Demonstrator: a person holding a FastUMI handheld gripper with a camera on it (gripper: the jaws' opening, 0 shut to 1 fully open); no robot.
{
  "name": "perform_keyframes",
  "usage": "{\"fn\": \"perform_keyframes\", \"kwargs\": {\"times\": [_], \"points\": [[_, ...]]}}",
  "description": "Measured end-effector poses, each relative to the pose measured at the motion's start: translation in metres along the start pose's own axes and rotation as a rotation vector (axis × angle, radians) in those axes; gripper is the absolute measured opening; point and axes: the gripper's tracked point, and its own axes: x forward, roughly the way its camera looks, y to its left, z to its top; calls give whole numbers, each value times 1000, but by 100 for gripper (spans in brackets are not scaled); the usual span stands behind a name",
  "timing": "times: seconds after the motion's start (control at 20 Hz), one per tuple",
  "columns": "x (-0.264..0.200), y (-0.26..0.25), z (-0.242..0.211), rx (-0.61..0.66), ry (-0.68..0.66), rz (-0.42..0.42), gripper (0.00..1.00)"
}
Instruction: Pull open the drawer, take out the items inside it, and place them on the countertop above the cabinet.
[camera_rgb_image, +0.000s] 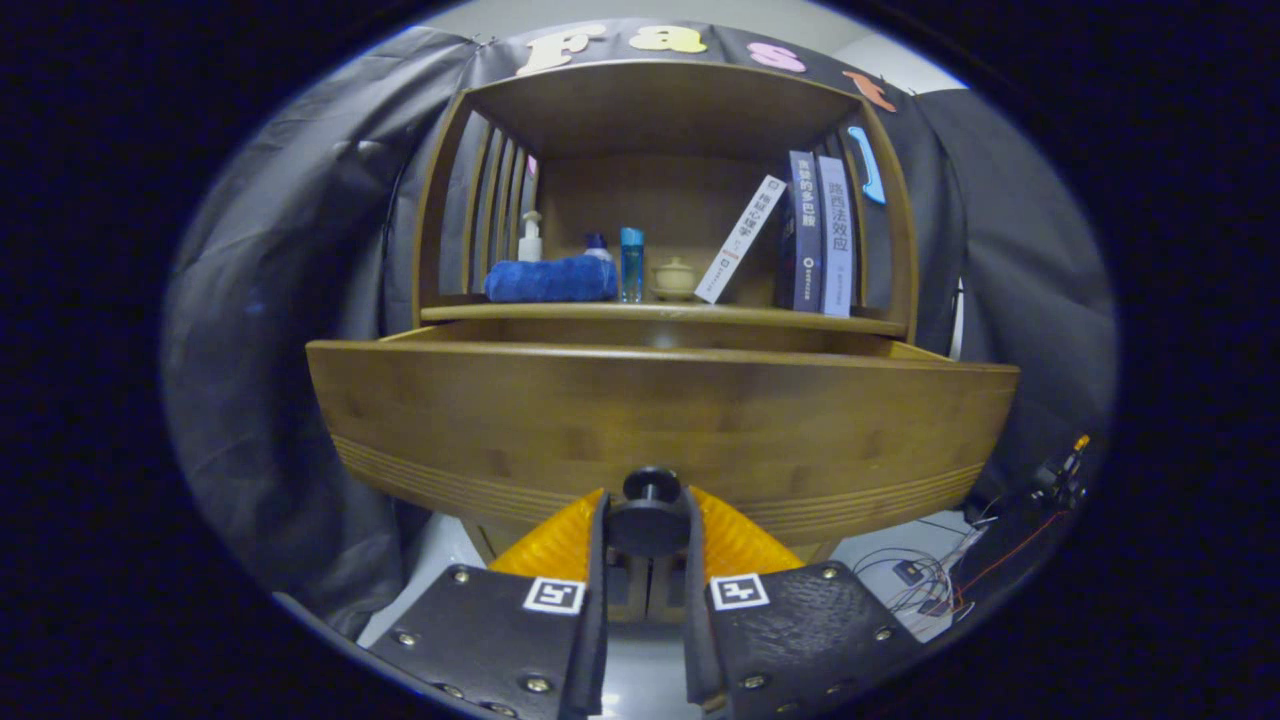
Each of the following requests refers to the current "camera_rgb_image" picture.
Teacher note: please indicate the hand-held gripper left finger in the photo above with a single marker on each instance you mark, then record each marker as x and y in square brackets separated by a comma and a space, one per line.
[598, 620]

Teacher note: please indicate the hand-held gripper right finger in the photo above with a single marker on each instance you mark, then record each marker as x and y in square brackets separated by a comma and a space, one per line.
[696, 640]

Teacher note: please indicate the black round drawer knob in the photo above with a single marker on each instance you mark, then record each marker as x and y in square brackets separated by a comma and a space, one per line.
[650, 525]

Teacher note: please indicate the wooden drawer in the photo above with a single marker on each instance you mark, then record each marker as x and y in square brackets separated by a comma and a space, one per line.
[500, 420]

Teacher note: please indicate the wooden cabinet door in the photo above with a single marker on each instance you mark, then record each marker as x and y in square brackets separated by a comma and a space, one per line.
[668, 590]
[628, 590]

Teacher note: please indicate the wooden countertop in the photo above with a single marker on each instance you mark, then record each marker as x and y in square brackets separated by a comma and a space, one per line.
[660, 311]

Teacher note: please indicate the wooden cabinet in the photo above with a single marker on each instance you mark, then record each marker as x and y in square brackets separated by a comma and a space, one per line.
[650, 110]

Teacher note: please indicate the blue rolled towel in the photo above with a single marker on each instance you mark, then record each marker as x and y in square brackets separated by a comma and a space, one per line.
[550, 280]

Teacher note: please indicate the beige lidded tea cup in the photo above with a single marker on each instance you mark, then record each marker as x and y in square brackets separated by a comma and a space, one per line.
[675, 278]

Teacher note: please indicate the clear blue bottle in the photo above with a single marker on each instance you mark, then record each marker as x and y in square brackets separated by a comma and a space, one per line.
[632, 265]

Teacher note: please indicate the white bottle with blue cap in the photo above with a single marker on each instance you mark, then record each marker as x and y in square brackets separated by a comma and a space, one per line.
[597, 243]

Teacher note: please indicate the white pump bottle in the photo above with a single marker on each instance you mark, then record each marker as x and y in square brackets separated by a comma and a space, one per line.
[530, 245]

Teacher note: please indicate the dark equipment with orange tip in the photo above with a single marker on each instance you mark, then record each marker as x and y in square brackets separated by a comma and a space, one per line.
[1060, 480]

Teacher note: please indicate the white book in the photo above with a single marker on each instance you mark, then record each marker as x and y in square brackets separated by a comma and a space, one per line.
[740, 240]

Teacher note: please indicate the light purple book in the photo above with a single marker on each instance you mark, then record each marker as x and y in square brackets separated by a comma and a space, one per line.
[836, 240]

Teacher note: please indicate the dark blue book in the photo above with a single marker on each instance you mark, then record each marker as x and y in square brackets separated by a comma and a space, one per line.
[805, 230]

